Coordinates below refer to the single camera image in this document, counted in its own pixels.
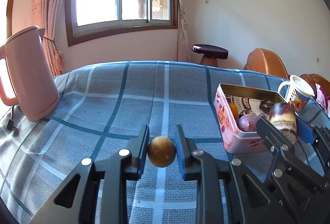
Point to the dark wrinkled passion fruit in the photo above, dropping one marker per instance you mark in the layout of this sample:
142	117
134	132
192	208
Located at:
266	106

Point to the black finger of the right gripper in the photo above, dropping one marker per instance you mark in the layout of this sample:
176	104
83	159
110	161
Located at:
285	159
318	137

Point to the white lidded cartoon mug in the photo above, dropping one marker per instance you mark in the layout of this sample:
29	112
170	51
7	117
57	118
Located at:
298	92

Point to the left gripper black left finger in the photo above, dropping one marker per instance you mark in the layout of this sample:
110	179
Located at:
125	165

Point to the dark cushioned round stool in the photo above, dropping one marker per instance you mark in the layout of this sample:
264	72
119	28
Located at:
211	54

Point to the pink electric kettle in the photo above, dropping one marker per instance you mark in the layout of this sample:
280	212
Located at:
29	74

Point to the purple sugarcane piece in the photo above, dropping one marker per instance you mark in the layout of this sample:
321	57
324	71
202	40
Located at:
283	117

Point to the purple round fruit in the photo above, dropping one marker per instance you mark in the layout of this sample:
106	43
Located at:
248	123

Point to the printed paper tin liner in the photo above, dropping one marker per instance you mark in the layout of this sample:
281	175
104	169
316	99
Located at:
246	105

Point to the pink metal tin box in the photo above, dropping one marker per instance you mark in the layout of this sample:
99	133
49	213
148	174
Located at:
237	141

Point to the black kettle power plug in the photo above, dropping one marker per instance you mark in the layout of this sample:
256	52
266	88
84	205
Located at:
11	124

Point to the brown round longan fruit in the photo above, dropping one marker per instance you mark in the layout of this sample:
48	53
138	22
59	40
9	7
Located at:
161	151

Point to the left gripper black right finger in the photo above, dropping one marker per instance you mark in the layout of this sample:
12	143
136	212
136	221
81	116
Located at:
198	165

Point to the small orange tangerine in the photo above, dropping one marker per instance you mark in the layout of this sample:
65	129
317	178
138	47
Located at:
234	110

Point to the blue plaid tablecloth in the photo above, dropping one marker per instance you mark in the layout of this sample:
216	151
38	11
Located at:
52	170

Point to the pink right curtain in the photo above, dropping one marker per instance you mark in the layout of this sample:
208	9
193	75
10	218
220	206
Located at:
183	47

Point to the brown leather armchair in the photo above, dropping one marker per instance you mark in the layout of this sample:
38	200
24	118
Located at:
266	61

